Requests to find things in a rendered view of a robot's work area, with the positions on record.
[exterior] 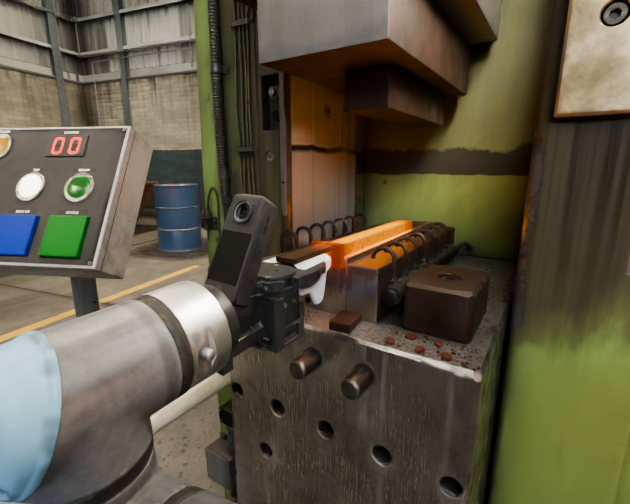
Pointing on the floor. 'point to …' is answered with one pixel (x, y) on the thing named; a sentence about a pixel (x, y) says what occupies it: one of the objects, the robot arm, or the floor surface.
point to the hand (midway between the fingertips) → (318, 254)
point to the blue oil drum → (178, 217)
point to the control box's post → (84, 295)
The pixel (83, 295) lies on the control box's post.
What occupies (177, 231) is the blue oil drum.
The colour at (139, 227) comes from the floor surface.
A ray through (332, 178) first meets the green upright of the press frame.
